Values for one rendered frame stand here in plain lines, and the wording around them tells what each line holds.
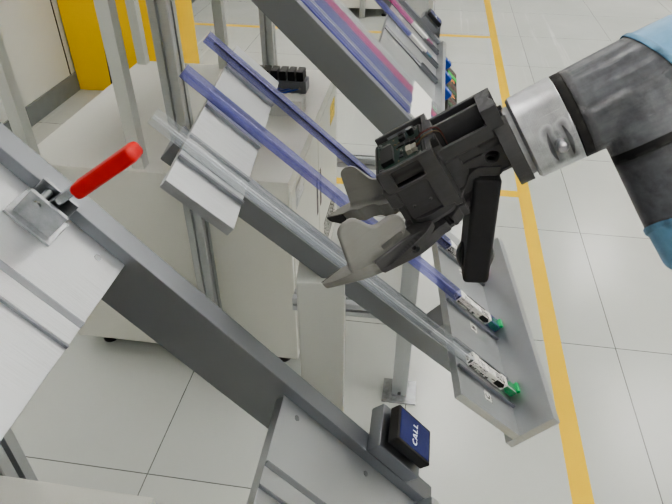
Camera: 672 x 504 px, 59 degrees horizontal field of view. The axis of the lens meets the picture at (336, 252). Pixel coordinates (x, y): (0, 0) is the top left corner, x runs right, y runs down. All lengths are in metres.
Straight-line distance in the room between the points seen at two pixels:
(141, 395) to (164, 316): 1.24
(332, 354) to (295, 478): 0.31
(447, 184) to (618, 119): 0.14
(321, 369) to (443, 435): 0.82
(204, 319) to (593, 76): 0.36
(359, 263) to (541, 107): 0.20
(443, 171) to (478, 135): 0.04
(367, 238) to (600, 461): 1.23
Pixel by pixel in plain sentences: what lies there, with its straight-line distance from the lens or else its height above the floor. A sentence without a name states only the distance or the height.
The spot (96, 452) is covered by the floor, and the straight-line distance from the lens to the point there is 1.67.
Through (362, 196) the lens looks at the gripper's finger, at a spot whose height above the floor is 0.96.
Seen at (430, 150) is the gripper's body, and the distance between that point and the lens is 0.50.
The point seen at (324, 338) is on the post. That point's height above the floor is 0.72.
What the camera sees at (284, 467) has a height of 0.85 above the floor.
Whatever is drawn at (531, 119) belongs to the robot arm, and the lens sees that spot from 0.52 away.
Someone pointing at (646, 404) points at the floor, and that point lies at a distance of 1.85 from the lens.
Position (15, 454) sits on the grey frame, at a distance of 0.90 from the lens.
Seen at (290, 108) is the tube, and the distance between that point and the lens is 0.76.
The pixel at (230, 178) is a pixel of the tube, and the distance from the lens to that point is 0.56.
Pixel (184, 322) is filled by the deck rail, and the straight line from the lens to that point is 0.52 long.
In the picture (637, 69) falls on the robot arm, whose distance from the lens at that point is 0.52.
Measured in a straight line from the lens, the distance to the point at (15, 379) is 0.42.
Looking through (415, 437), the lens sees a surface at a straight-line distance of 0.61.
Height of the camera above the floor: 1.28
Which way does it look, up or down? 37 degrees down
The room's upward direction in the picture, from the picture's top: straight up
